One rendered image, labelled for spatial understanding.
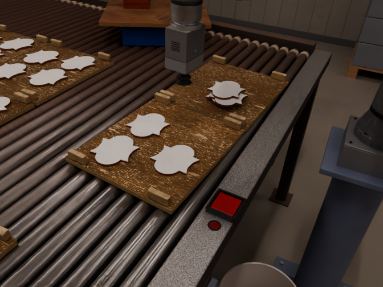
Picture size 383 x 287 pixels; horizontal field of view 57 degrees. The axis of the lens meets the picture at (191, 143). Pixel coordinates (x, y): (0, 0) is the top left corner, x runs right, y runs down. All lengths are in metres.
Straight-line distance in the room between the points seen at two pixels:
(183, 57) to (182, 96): 0.41
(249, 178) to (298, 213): 1.28
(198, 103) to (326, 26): 3.81
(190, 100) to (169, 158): 0.34
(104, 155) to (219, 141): 0.33
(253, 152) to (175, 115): 0.29
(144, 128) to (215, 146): 0.22
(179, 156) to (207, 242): 0.28
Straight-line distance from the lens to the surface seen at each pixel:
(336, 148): 1.26
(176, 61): 0.90
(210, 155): 1.00
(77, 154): 0.98
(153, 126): 1.09
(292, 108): 1.33
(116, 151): 1.00
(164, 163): 0.95
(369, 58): 4.00
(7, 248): 0.84
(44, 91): 1.36
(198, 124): 1.12
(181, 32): 0.87
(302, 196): 2.35
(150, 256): 0.78
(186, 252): 0.79
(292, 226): 2.15
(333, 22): 4.91
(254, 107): 1.25
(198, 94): 1.30
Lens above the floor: 1.55
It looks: 36 degrees down
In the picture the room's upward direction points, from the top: 3 degrees clockwise
